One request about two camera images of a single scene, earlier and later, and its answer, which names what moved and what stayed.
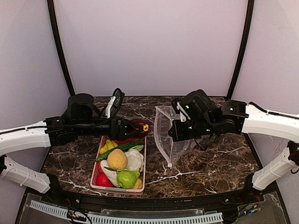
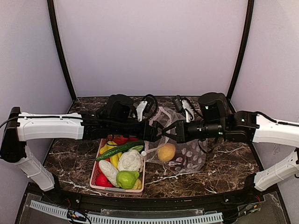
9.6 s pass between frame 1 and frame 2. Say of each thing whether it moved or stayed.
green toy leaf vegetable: stayed
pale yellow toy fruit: stayed
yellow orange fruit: moved
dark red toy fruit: moved
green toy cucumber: stayed
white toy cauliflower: stayed
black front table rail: stayed
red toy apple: stayed
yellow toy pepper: stayed
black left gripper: moved
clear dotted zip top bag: moved
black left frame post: stayed
